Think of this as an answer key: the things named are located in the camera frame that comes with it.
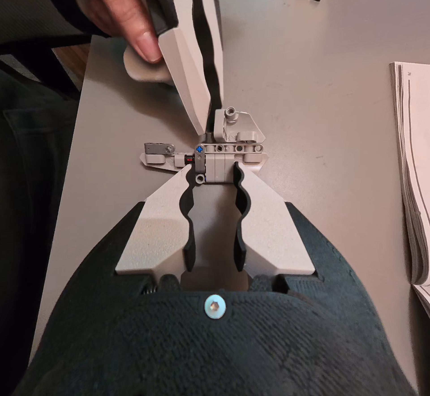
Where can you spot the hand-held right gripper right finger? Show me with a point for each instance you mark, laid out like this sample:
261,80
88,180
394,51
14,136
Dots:
272,234

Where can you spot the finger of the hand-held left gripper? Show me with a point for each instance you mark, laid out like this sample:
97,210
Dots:
213,26
183,53

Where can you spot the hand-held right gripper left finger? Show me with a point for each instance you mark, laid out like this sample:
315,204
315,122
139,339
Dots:
158,231

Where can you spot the long grey brick assembly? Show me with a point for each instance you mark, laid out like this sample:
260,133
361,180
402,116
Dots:
218,164

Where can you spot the small grey brick panel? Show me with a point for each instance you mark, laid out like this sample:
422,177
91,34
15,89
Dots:
247,127

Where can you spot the person's left hand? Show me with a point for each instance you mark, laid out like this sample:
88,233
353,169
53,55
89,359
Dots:
111,3

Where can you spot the dark grey chair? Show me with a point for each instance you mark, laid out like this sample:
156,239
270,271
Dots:
33,10

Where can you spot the person's black sweater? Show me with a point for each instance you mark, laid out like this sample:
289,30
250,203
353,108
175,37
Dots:
27,201

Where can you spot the brick instruction booklet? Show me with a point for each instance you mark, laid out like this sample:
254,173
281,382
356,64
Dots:
413,167

